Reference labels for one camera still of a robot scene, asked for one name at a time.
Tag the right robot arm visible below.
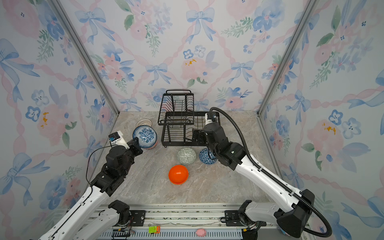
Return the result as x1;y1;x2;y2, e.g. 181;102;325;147
199;120;315;238

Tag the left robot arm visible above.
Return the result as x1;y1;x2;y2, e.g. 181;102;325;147
40;138;143;240

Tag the blue floral bowl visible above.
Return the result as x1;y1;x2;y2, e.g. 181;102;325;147
133;126;158;147

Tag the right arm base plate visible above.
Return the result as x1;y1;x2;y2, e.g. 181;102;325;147
220;210;256;228

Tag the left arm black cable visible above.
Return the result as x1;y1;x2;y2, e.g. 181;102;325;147
85;144;112;187

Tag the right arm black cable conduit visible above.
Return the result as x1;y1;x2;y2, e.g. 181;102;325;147
209;107;333;238

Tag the white lattice bowl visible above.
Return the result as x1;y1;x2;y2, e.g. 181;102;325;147
136;119;153;128

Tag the orange plastic bowl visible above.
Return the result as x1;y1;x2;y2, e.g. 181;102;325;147
168;165;189;185

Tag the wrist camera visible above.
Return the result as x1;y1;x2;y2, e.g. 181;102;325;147
205;112;218;125
108;131;129;149

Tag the dark blue patterned bowl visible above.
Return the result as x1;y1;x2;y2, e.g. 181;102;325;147
199;148;218;165

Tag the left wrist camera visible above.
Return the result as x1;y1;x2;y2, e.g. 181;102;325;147
108;131;129;149

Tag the black wire dish rack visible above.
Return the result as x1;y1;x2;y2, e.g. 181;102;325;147
158;90;208;148

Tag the green orange small toy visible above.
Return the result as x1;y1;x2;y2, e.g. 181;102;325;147
149;226;161;234

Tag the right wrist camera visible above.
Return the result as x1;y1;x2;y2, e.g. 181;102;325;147
205;112;218;125

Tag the red patterned bowl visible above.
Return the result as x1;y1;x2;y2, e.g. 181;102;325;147
141;142;158;150

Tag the pink round toy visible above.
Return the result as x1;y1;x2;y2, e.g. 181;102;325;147
196;229;207;237

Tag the green patterned bowl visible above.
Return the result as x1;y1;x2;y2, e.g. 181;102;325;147
177;148;197;165

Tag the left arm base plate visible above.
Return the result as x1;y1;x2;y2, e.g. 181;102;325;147
114;210;147;227

